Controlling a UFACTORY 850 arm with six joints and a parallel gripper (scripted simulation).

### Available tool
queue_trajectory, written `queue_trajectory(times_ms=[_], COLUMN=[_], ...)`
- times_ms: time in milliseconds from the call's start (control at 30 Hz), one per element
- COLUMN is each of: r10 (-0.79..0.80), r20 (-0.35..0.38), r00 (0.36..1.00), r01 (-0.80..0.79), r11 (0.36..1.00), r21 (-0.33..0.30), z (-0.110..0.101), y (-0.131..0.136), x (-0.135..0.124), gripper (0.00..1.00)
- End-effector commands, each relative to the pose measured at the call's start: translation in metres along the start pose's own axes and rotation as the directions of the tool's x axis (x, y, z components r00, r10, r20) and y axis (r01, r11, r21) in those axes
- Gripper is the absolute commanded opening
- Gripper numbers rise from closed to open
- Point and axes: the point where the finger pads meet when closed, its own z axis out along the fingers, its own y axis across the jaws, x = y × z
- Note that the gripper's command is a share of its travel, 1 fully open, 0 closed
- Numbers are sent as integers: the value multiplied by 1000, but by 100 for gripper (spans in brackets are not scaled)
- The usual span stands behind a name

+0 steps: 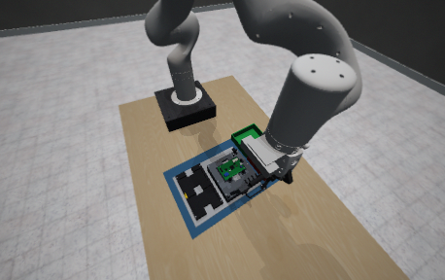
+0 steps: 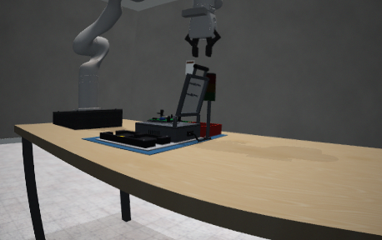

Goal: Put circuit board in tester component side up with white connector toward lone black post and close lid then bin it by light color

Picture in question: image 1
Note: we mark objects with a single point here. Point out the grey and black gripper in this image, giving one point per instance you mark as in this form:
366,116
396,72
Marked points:
286,163

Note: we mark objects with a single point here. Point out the green circuit board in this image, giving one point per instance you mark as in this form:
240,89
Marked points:
231,168

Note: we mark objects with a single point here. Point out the green open-top bin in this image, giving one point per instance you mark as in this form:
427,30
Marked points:
243,133

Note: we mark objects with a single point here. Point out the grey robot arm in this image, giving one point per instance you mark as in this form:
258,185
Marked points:
314,87

